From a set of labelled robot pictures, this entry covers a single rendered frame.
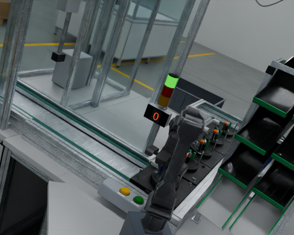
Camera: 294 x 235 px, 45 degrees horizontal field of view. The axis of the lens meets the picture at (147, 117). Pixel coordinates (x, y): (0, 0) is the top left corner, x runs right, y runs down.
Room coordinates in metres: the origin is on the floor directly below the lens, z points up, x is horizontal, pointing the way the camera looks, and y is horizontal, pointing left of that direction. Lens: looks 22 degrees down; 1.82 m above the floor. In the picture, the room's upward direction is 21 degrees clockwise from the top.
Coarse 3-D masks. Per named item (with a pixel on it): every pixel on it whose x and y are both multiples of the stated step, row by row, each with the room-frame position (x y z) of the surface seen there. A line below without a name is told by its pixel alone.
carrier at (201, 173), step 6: (192, 156) 1.68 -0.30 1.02; (186, 162) 1.63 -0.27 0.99; (192, 162) 1.67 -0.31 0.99; (198, 162) 1.65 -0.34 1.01; (192, 168) 1.60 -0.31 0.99; (198, 168) 1.66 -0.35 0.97; (204, 168) 1.69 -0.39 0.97; (210, 168) 1.71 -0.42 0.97; (186, 174) 1.55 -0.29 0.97; (192, 174) 1.58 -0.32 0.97; (198, 174) 1.60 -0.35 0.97; (204, 174) 1.62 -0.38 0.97; (186, 180) 1.51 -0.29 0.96; (192, 180) 1.52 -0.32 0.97; (198, 180) 1.54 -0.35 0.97
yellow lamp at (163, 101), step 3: (162, 96) 1.57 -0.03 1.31; (159, 99) 1.58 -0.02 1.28; (162, 99) 1.57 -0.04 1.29; (165, 99) 1.57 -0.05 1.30; (168, 99) 1.57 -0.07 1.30; (159, 102) 1.57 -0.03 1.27; (162, 102) 1.57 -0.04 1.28; (165, 102) 1.57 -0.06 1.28; (168, 102) 1.58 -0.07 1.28; (162, 105) 1.57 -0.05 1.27; (165, 105) 1.57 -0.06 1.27
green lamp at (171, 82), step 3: (168, 75) 1.58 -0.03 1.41; (168, 78) 1.57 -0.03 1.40; (171, 78) 1.57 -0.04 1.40; (174, 78) 1.57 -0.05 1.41; (177, 78) 1.58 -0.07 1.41; (168, 81) 1.57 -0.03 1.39; (171, 81) 1.57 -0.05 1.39; (174, 81) 1.57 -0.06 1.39; (165, 84) 1.58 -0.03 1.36; (168, 84) 1.57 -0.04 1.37; (171, 84) 1.57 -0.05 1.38; (174, 84) 1.57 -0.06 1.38; (171, 87) 1.57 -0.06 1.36; (174, 87) 1.58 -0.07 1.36
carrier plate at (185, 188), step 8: (144, 168) 1.46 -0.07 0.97; (152, 168) 1.49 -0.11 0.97; (136, 176) 1.37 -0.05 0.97; (144, 176) 1.40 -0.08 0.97; (136, 184) 1.33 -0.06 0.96; (144, 184) 1.33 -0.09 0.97; (152, 184) 1.36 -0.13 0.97; (184, 184) 1.46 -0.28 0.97; (176, 192) 1.37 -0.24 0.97; (184, 192) 1.39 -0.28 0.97; (176, 200) 1.30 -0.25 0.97
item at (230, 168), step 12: (240, 144) 1.37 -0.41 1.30; (276, 144) 1.42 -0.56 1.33; (240, 156) 1.36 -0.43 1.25; (252, 156) 1.37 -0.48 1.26; (264, 156) 1.38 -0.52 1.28; (228, 168) 1.29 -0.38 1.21; (240, 168) 1.30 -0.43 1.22; (252, 168) 1.31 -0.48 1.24; (264, 168) 1.32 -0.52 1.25; (240, 180) 1.24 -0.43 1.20; (252, 180) 1.24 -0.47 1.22
